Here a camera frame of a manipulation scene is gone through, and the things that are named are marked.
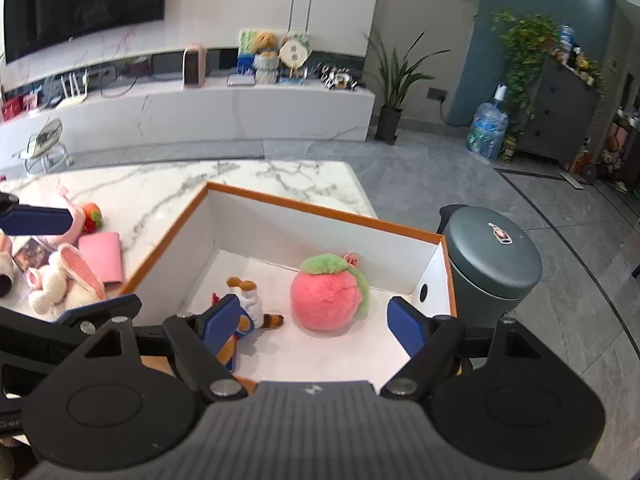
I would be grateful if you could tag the white wifi router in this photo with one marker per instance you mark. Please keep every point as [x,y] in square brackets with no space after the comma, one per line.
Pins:
[72,92]

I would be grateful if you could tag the small bear figurine toy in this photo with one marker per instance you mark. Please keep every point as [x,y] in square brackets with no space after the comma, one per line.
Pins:
[250,300]

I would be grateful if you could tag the green painted picture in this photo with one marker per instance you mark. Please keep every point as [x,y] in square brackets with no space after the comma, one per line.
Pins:
[246,40]

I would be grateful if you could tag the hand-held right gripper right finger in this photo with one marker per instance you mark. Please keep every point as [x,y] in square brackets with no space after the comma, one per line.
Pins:
[405,330]

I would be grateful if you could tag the wall power socket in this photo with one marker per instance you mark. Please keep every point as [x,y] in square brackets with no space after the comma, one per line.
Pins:
[437,94]

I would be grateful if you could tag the grey round stool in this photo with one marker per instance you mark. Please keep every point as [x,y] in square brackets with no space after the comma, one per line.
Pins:
[490,260]

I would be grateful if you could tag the blue water jug with pump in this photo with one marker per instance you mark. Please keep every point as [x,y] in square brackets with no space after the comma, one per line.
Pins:
[487,130]

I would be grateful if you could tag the pink carrot plush pouch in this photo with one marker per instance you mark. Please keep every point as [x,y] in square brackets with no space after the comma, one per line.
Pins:
[85,220]

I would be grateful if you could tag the round white paper fan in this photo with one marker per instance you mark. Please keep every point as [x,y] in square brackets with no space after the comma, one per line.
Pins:
[294,55]

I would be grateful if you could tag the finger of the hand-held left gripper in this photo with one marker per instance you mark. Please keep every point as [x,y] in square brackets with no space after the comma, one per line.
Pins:
[37,221]
[102,308]

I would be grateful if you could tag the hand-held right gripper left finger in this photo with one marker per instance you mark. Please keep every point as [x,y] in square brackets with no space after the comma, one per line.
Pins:
[220,325]

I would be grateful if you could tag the dark grey drawer cabinet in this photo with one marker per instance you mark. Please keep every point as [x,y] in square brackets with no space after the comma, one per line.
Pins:
[555,110]

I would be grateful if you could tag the pink space heater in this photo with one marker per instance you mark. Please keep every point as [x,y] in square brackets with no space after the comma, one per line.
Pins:
[194,66]

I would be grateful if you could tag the dark illustrated card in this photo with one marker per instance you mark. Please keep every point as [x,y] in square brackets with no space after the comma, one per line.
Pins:
[32,254]

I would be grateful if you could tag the white marble tv console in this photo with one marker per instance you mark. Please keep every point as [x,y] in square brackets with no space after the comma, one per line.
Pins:
[200,115]

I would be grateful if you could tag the pink peach plush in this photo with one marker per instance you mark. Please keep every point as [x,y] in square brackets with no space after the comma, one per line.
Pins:
[325,295]

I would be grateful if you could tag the black white patterned toy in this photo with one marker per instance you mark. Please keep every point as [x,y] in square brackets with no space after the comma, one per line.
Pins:
[340,77]

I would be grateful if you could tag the brown teddy bear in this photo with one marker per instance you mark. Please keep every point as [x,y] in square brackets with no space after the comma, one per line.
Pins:
[264,42]

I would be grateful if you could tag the cluttered toy shelf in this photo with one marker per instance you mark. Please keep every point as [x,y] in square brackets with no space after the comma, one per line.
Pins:
[622,150]

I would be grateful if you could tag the orange white storage box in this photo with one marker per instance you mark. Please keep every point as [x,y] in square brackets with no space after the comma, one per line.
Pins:
[320,230]

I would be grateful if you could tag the potted long-leaf plant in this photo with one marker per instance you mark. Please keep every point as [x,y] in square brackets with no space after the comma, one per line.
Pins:
[395,85]

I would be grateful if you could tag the white rabbit plush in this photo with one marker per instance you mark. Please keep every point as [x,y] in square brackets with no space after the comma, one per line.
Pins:
[55,285]

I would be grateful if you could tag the red box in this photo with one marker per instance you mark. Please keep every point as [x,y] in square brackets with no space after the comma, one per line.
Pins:
[15,107]

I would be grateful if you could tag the white floor scale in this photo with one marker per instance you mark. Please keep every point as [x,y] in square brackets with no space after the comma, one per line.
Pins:
[572,180]

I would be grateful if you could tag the black curved television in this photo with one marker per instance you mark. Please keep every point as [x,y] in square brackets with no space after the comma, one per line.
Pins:
[85,5]

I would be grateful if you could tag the small green bag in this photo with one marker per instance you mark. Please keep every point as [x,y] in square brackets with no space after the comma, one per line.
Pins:
[508,149]

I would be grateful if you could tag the trailing ivy plant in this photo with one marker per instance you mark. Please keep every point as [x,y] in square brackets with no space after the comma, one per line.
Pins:
[525,45]

